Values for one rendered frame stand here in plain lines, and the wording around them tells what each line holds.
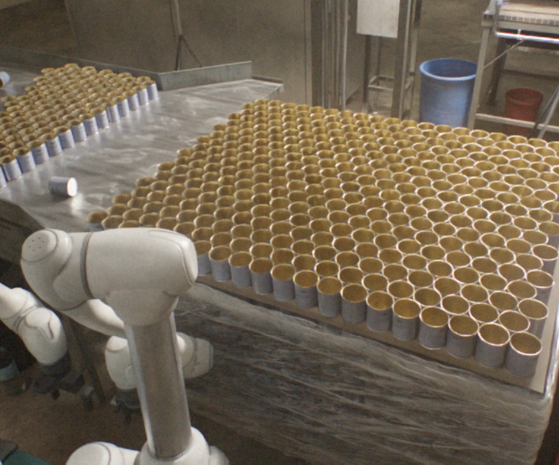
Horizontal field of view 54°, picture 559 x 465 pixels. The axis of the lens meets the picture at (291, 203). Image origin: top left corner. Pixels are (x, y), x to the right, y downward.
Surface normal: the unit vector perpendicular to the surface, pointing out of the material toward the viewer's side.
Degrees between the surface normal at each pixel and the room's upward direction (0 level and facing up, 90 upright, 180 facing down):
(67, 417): 0
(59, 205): 0
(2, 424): 0
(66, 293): 108
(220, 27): 90
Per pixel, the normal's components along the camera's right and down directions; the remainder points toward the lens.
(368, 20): -0.46, 0.51
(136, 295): 0.09, 0.49
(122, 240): 0.01, -0.73
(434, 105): -0.68, 0.46
